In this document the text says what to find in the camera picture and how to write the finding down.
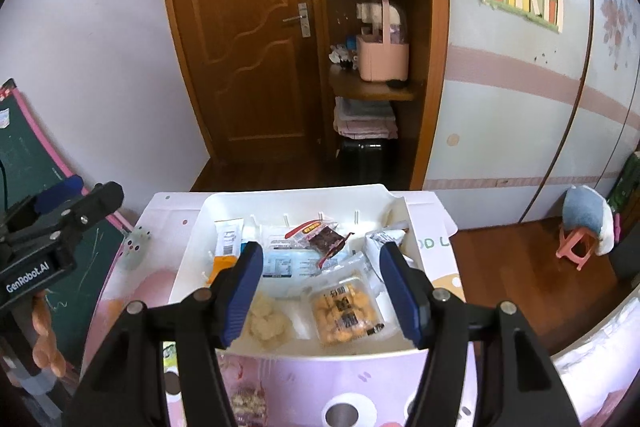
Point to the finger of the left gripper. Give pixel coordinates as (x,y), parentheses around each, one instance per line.
(52,198)
(84,212)

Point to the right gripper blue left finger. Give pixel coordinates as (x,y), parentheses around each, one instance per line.
(234,290)

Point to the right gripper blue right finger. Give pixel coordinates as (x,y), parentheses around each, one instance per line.
(409,290)

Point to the clear bag yellow puffs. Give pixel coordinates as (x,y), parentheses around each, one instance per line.
(269,325)

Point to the clear bag fried snacks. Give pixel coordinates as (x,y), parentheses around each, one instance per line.
(348,304)

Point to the walnut date cake bag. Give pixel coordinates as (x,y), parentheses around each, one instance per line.
(249,405)

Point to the person's left hand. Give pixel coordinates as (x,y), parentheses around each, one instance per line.
(45,351)

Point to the white orange tube packet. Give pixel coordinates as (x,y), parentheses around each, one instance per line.
(227,246)

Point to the light blue snack bag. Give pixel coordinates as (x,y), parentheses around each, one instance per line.
(285,261)

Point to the white plastic storage bin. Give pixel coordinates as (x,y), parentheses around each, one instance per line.
(267,215)

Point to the red dried fruit packet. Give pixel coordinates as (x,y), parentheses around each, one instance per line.
(321,236)

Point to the small pink stool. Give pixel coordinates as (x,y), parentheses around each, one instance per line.
(576,246)

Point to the folded towels stack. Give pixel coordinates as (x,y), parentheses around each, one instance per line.
(364,120)

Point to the blue white plush cushion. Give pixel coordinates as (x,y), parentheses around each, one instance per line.
(584,207)

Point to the pink white bedding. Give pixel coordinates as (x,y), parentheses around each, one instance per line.
(599,367)

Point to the brown wooden door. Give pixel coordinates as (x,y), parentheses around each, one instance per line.
(253,82)

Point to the wooden corner shelf unit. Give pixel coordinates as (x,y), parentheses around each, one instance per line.
(401,162)

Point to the green chalkboard pink frame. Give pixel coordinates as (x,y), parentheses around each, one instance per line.
(32,165)

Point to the pink handled basket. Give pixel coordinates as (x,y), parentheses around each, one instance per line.
(383,53)

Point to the silver door handle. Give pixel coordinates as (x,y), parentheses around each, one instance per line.
(302,18)

